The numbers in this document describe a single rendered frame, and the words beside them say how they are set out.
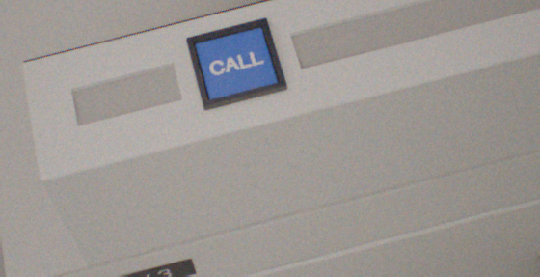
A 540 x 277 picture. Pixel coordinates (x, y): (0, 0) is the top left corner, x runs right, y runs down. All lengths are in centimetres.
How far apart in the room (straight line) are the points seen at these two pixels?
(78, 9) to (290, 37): 27
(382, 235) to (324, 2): 24
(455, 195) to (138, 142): 28
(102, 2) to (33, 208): 20
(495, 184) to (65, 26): 37
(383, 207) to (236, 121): 19
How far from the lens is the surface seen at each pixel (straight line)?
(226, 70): 76
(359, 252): 96
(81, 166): 74
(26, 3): 101
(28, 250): 89
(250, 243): 89
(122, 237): 84
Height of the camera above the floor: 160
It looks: 59 degrees down
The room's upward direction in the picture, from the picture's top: 11 degrees counter-clockwise
